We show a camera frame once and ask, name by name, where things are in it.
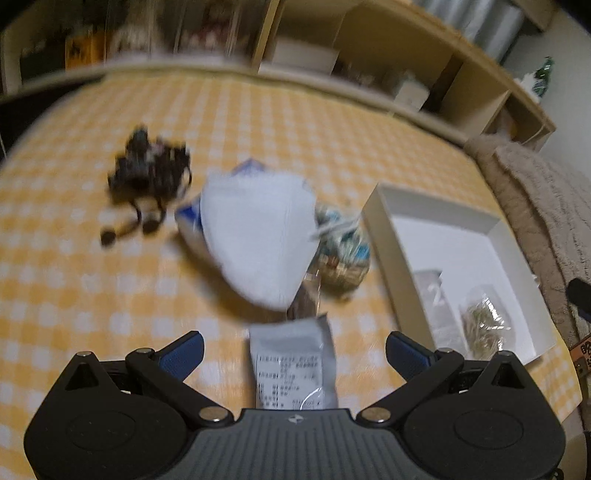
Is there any clear bag of brown bits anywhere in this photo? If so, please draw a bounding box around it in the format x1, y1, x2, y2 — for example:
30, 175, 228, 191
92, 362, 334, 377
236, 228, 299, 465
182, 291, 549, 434
458, 286, 511, 361

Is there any clear plastic container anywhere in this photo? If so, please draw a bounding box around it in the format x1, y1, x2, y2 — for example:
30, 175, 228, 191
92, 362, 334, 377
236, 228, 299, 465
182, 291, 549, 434
182, 0, 245, 54
111, 18, 155, 58

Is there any clear bag of small items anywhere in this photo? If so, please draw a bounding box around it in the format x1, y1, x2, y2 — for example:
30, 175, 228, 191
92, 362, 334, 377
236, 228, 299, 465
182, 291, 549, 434
307, 203, 372, 291

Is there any white cardboard box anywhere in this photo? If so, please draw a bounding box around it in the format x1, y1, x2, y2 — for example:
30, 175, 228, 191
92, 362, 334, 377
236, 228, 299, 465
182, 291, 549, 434
361, 182, 558, 370

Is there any green glass bottle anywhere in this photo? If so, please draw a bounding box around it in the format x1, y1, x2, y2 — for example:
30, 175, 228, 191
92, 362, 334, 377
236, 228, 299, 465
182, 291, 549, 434
531, 56, 555, 97

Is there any flat clear plastic packet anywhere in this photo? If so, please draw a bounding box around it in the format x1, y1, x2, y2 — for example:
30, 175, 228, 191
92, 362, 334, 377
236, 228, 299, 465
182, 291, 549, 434
413, 268, 458, 342

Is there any silver grey curtain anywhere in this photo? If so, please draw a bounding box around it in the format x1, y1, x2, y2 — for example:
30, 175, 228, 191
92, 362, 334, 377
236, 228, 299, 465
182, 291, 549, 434
413, 0, 525, 61

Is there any beige fluffy blanket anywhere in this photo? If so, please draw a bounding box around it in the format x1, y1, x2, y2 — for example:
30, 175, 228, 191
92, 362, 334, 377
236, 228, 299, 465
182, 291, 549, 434
464, 136, 591, 430

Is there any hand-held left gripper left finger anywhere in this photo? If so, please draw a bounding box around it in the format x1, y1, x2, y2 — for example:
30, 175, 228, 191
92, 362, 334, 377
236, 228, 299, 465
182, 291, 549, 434
60, 330, 234, 428

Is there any white pocket tissue packet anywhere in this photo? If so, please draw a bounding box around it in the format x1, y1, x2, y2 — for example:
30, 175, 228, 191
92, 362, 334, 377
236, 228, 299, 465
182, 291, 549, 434
248, 314, 340, 411

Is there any yellow printed box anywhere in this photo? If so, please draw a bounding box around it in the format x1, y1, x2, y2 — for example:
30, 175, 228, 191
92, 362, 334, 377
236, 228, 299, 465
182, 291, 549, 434
65, 30, 105, 68

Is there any brown printed cardboard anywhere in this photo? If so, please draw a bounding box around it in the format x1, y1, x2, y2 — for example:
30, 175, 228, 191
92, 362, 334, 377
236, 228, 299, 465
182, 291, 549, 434
570, 342, 591, 384

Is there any white tissue box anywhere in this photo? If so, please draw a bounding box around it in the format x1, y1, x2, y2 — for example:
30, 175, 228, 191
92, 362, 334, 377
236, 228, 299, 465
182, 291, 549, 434
394, 69, 432, 112

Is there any white face mask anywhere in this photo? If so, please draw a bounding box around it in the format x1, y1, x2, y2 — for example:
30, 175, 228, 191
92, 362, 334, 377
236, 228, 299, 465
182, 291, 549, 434
201, 171, 319, 309

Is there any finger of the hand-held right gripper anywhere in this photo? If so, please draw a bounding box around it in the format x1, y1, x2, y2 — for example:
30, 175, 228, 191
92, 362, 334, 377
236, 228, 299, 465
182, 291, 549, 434
567, 278, 591, 320

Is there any long wooden shelf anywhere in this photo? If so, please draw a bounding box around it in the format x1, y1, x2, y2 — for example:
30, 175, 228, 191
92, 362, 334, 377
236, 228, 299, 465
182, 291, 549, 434
0, 0, 557, 153

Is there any dark lace hair scrunchie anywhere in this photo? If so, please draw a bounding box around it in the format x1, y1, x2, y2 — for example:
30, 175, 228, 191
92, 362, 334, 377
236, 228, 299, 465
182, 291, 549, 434
100, 124, 193, 248

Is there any open white shelf box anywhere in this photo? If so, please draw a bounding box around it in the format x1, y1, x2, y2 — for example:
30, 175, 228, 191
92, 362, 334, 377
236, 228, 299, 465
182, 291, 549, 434
272, 39, 340, 75

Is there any small clear brown packet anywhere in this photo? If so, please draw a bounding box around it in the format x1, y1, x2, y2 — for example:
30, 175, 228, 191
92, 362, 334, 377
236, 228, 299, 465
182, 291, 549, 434
286, 272, 325, 324

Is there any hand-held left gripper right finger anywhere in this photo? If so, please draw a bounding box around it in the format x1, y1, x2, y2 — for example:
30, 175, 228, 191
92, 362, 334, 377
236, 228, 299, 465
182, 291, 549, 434
355, 331, 530, 428

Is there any yellow checked blanket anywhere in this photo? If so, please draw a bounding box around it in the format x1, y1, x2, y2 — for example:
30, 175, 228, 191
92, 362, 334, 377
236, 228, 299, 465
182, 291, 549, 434
0, 69, 583, 480

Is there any blue white wet wipes packet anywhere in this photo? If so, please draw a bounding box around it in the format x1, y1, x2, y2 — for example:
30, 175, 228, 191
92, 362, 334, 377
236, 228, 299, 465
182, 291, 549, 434
174, 158, 266, 247

